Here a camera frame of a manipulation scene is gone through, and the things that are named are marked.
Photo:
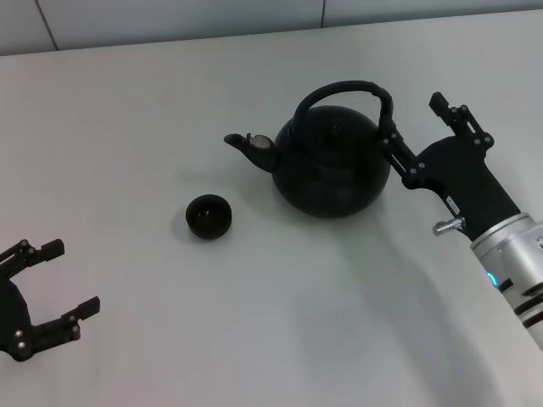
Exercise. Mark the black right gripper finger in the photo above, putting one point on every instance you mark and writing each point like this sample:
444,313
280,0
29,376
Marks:
401,154
456,118

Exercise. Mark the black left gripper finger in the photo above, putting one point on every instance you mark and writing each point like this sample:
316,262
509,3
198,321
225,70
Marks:
38,252
63,328

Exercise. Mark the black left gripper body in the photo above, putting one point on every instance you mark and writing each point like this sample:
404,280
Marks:
15,326

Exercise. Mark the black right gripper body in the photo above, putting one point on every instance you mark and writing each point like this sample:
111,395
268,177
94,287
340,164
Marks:
462,178

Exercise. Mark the small dark teacup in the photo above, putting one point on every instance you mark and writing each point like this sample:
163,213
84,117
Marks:
208,226

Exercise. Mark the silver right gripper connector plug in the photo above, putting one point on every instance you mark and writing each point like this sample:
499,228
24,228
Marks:
447,226

